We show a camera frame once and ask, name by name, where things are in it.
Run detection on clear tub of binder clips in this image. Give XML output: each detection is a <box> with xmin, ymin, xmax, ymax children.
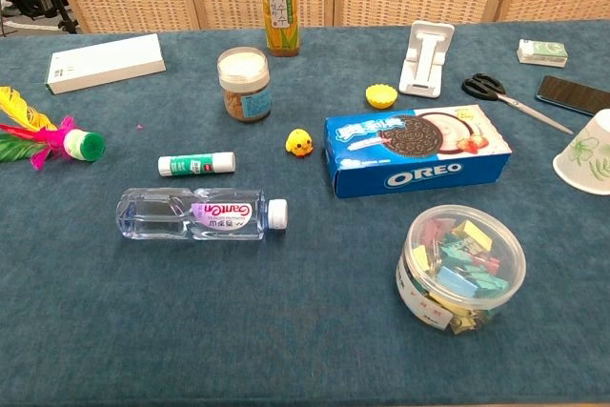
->
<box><xmin>395</xmin><ymin>204</ymin><xmax>528</xmax><ymax>336</ymax></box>

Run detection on snack jar with white lid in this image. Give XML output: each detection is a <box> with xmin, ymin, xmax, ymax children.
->
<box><xmin>216</xmin><ymin>46</ymin><xmax>273</xmax><ymax>123</ymax></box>

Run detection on yellow corn tea bottle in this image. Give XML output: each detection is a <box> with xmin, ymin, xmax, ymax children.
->
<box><xmin>259</xmin><ymin>0</ymin><xmax>301</xmax><ymax>58</ymax></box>

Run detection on black handled scissors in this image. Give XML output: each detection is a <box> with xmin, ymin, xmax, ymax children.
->
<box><xmin>460</xmin><ymin>72</ymin><xmax>575</xmax><ymax>135</ymax></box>

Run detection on white paper cup green print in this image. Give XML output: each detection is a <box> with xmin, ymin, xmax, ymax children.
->
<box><xmin>552</xmin><ymin>108</ymin><xmax>610</xmax><ymax>195</ymax></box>

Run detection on blue Oreo biscuit box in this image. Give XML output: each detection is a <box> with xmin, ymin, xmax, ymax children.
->
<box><xmin>324</xmin><ymin>104</ymin><xmax>514</xmax><ymax>199</ymax></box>

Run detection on colourful feather shuttlecock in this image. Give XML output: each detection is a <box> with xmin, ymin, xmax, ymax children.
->
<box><xmin>0</xmin><ymin>86</ymin><xmax>106</xmax><ymax>171</ymax></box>

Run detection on white rectangular cardboard box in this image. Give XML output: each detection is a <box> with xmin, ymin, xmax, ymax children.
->
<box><xmin>45</xmin><ymin>33</ymin><xmax>168</xmax><ymax>95</ymax></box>

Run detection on green white glue stick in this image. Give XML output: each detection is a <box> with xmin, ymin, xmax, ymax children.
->
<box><xmin>157</xmin><ymin>151</ymin><xmax>236</xmax><ymax>177</ymax></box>

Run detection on small green white box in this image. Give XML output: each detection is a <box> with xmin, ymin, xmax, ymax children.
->
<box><xmin>517</xmin><ymin>37</ymin><xmax>569</xmax><ymax>68</ymax></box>

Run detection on yellow silicone cupcake mould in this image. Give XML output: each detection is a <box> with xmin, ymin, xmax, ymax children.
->
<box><xmin>365</xmin><ymin>83</ymin><xmax>398</xmax><ymax>110</ymax></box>

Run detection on black smartphone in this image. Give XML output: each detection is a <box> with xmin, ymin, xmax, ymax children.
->
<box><xmin>535</xmin><ymin>74</ymin><xmax>610</xmax><ymax>117</ymax></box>

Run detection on white folding phone stand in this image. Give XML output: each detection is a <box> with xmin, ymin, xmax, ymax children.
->
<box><xmin>397</xmin><ymin>20</ymin><xmax>456</xmax><ymax>99</ymax></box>

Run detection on blue table cover cloth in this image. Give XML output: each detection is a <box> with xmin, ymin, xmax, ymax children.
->
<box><xmin>0</xmin><ymin>19</ymin><xmax>610</xmax><ymax>406</ymax></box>

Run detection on yellow chick toy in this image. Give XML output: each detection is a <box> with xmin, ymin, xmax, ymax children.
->
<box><xmin>285</xmin><ymin>128</ymin><xmax>315</xmax><ymax>158</ymax></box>

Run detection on clear plastic water bottle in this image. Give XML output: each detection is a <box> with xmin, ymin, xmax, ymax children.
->
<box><xmin>115</xmin><ymin>187</ymin><xmax>289</xmax><ymax>242</ymax></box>

